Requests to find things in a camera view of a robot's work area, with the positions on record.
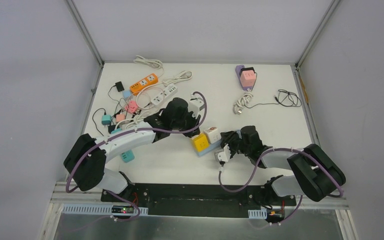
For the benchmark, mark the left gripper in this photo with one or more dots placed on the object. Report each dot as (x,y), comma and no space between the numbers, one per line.
(190,122)

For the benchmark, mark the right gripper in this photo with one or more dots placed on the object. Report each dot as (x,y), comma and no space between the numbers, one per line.
(227,137)

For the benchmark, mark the white cube socket adapter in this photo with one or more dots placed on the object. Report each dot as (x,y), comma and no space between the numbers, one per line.
(213,134)

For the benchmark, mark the light blue power strip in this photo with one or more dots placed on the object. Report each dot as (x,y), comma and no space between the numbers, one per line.
(210,148)

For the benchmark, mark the yellow white cube socket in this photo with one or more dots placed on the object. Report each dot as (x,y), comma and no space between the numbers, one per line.
(200,142)

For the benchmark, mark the salmon pink charger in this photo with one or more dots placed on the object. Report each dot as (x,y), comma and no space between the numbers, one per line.
(119,118)

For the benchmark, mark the teal power strip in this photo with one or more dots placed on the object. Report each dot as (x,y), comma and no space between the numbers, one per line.
(127,156)

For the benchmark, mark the teal usb charger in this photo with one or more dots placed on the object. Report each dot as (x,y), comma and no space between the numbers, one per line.
(106,120)

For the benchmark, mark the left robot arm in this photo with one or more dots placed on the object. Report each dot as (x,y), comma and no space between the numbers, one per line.
(87,159)

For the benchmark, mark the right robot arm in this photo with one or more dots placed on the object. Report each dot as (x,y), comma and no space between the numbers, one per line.
(314,173)

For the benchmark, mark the pink round socket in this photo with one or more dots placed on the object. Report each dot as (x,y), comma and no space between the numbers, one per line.
(131,107)

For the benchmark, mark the pink cube socket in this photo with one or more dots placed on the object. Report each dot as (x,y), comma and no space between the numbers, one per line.
(247,78)

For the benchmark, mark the white power strip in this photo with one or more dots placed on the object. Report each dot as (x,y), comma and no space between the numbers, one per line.
(168,92)

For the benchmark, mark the orange power strip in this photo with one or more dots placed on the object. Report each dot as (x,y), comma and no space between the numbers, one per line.
(145,82)

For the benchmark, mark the light blue small charger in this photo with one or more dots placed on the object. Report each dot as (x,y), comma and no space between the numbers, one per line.
(126,94)

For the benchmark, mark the small black charger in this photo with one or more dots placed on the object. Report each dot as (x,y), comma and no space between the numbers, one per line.
(119,86)

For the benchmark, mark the purple power strip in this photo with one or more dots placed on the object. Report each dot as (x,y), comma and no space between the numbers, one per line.
(237,69)

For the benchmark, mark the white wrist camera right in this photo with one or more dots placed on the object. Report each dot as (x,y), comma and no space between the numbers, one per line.
(223,155)

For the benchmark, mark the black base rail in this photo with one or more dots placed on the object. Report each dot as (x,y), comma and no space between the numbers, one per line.
(194,200)

